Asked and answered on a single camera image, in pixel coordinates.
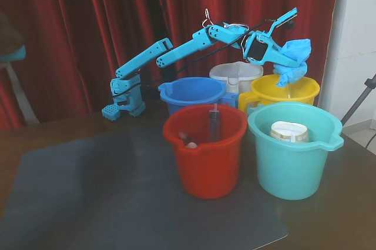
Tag plastic syringe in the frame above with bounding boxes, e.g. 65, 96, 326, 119
208, 103, 221, 142

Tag wrist camera on teal mount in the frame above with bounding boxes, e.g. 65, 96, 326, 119
263, 8, 299, 41

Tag black tripod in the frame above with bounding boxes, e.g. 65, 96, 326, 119
340, 74, 376, 124

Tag teal plastic bucket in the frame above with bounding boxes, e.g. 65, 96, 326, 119
247, 102, 345, 201

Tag teal plastic object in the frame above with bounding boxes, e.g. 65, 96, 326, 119
0, 43, 26, 63

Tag teal gripper with motor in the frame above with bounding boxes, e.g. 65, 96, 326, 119
242, 31, 304, 69

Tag grey metal pole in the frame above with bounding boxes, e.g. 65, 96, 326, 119
5, 61, 39, 125

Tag blue disposable cap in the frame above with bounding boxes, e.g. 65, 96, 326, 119
273, 38, 312, 88

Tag blue plastic bucket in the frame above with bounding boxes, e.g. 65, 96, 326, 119
157, 76, 239, 115

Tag yellow plastic bucket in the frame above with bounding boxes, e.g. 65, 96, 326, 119
237, 74, 320, 115

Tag red curtain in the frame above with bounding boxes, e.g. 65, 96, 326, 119
0, 0, 340, 132

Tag red plastic bucket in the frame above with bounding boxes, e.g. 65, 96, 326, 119
162, 104, 248, 200

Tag dark grey mat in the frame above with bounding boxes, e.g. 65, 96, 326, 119
0, 128, 289, 250

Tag thin floor cable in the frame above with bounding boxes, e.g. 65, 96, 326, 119
364, 128, 376, 149

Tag white plastic bucket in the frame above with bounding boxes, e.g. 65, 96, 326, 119
209, 61, 264, 95

